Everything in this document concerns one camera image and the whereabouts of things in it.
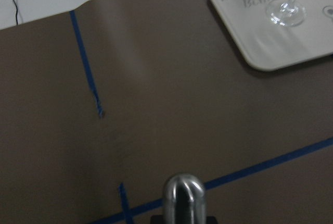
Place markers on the clear wine glass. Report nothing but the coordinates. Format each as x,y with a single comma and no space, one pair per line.
286,13

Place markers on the steel muddler black tip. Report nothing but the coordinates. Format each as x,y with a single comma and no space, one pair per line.
184,200

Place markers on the cream bear tray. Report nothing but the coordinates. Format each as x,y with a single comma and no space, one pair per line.
267,46

